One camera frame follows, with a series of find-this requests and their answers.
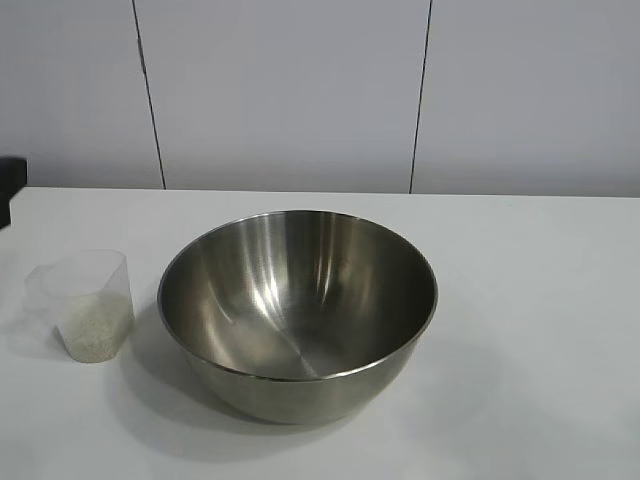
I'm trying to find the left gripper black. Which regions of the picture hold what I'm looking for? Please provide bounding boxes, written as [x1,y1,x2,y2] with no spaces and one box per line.
[0,156,30,231]

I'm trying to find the translucent plastic measuring cup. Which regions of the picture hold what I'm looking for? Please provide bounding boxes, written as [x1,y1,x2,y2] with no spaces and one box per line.
[24,248,135,364]

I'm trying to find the white rice grains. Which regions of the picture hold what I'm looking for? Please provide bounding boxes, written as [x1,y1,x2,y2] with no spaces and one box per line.
[54,292,134,362]

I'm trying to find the stainless steel mixing bowl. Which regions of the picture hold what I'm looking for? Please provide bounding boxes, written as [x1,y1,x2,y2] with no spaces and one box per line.
[157,209,441,425]

